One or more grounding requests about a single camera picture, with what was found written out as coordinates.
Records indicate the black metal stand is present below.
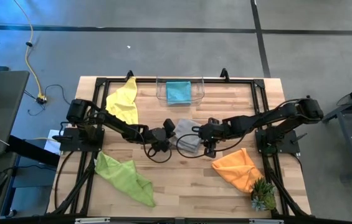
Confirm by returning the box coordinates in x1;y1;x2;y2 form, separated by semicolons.
319;77;352;184

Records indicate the thin black floor cable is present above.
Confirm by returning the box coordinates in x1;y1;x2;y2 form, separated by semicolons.
22;83;66;117

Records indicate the small potted succulent plant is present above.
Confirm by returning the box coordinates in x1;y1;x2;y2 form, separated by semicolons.
249;177;278;213

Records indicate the yellow microfiber towel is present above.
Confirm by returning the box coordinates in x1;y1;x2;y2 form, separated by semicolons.
104;76;140;126

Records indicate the silver metal bracket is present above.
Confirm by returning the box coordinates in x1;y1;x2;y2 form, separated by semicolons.
248;218;285;224
74;217;112;224

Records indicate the white paper sheet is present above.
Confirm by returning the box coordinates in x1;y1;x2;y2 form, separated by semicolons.
42;128;66;156

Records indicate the grey microfiber towel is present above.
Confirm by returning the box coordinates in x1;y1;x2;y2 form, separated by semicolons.
169;118;203;154

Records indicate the clear plastic bin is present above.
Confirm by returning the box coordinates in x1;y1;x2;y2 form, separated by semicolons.
155;75;206;108

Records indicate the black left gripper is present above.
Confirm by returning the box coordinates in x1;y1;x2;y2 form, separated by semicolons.
145;118;177;156

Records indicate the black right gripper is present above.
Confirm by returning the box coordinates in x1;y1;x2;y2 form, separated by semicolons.
197;116;224;159

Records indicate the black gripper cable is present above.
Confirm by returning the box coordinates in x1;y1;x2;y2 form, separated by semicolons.
142;136;173;164
175;133;242;160

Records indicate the black angled beam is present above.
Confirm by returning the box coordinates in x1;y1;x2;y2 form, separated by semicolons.
6;134;62;167

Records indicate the lime green microfiber towel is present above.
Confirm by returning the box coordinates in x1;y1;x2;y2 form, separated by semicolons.
93;151;157;208

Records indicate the black aluminium table frame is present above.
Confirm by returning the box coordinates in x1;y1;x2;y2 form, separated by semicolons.
46;67;312;224

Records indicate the orange microfiber towel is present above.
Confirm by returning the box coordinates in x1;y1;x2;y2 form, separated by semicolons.
211;147;265;194

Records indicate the grey desk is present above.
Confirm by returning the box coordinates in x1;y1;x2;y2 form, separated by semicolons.
0;70;31;157

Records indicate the teal microfiber towel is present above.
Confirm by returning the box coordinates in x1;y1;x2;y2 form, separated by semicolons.
165;80;193;106

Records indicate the yellow power cable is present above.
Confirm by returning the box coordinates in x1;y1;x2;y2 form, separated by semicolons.
12;0;47;104

